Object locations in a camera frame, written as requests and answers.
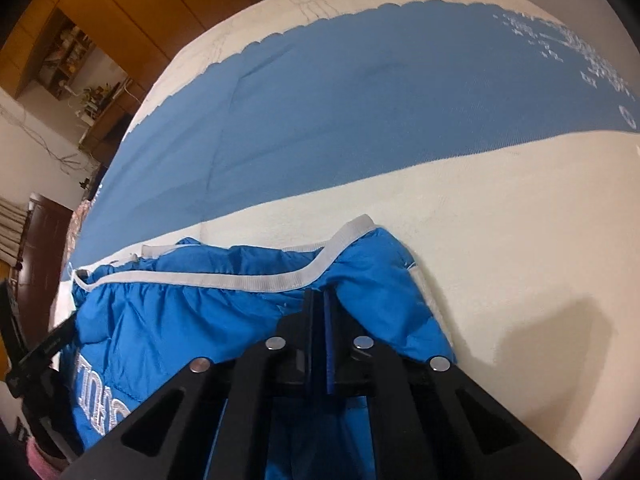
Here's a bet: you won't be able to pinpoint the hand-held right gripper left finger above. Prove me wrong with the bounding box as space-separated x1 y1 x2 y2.
60 287 321 480

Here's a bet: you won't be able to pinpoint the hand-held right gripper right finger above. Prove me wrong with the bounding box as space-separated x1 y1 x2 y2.
322 290 583 480

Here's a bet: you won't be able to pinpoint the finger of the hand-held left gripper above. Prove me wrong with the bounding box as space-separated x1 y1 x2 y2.
17 316 77 363

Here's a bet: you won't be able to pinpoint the blue puffer jacket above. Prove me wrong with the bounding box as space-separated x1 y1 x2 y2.
60 214 456 480

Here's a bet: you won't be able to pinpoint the pink patterned bed sheet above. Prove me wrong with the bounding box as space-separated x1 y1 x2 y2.
27 440 71 480

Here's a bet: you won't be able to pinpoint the dark wooden headboard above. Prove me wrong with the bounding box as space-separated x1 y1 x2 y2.
15 192 73 286

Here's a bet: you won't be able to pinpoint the pink floral quilt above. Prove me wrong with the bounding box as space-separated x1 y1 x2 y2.
62 195 98 261

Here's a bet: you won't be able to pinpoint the wooden desk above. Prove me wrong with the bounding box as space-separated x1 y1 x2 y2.
80 80 146 161

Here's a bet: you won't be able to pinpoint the blue white printed blanket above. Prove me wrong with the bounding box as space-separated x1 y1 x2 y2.
52 0 640 471

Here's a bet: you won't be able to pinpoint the wall cables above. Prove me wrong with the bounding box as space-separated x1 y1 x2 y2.
0 105 96 186

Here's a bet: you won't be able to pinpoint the wooden wall bookshelf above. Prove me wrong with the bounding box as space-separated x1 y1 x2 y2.
35 10 126 96

